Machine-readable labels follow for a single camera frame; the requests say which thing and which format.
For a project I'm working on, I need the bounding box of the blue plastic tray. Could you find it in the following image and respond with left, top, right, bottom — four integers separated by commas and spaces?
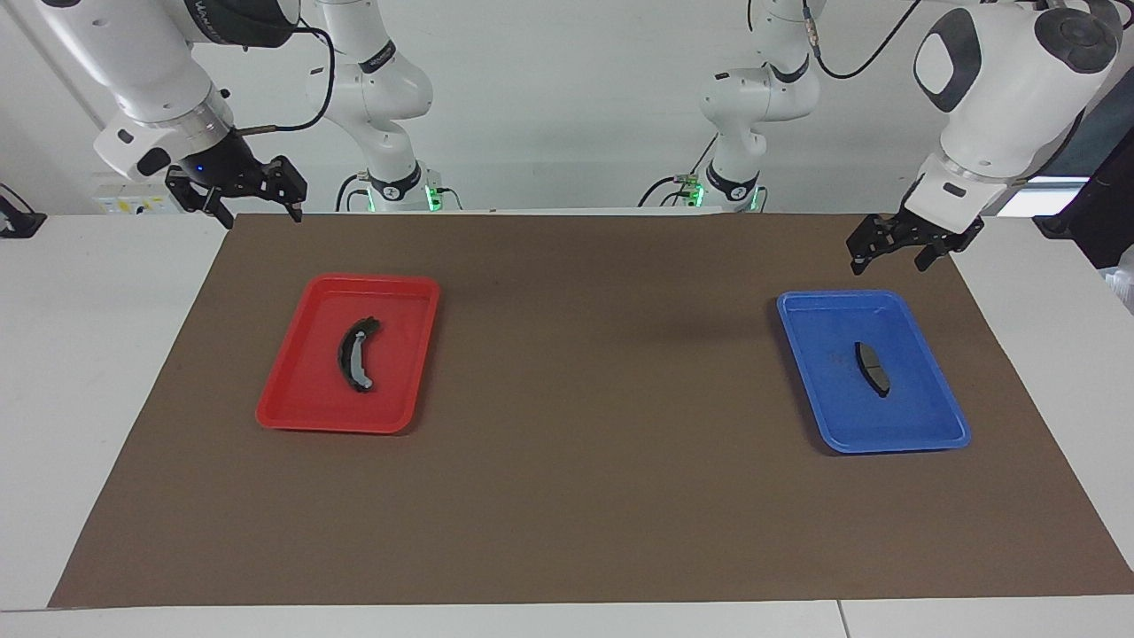
776, 290, 972, 455

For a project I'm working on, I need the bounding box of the white power strip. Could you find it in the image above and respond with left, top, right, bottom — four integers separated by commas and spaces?
93, 182, 171, 215

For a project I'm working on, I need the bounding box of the small dark brake pad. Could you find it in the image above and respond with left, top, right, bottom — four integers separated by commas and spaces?
853, 341, 891, 398

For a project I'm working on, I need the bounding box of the black equipment stand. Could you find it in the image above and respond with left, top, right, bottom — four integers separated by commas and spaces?
1032, 115, 1134, 271

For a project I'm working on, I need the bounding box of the curved brake shoe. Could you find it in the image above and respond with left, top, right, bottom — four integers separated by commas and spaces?
336, 316, 384, 393

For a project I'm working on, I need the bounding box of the red plastic tray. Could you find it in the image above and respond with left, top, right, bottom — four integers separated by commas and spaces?
255, 273, 441, 435

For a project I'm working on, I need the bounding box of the brown table mat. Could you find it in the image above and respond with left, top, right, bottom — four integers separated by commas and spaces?
49, 211, 1134, 609

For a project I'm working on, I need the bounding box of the clear plastic bag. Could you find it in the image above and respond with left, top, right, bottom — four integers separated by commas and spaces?
1101, 246, 1134, 313

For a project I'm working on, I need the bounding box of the black clamp mount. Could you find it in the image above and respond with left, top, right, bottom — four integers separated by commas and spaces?
0, 183, 47, 238

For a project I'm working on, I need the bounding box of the black base cable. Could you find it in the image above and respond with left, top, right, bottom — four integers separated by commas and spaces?
638, 133, 717, 209
334, 171, 369, 214

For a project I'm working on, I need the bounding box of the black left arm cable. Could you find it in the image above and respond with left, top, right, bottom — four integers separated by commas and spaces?
800, 0, 924, 81

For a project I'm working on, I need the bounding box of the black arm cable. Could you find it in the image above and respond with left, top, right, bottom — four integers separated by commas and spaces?
235, 22, 338, 138
800, 0, 924, 81

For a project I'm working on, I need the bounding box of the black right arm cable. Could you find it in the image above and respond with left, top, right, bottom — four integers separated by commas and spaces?
235, 22, 338, 138

